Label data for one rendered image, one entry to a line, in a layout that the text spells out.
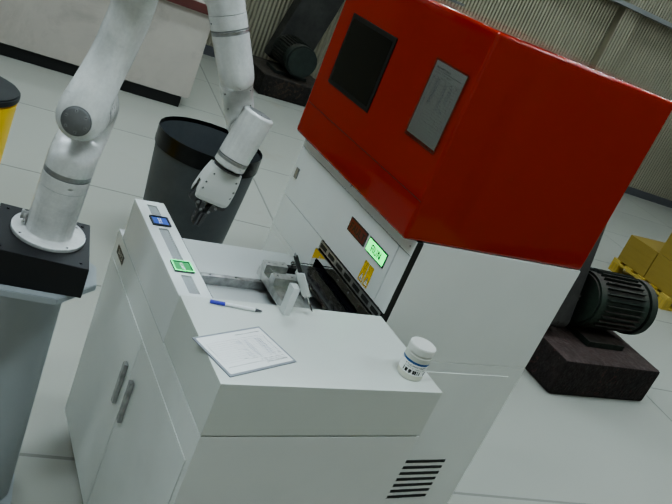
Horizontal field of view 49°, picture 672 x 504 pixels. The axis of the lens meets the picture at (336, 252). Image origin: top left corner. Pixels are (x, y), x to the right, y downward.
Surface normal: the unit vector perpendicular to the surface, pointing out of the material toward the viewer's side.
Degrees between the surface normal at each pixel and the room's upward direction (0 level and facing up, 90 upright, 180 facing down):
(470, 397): 90
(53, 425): 0
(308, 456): 90
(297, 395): 90
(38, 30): 90
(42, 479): 0
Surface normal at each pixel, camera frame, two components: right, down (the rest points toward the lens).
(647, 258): -0.84, -0.14
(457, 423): 0.41, 0.50
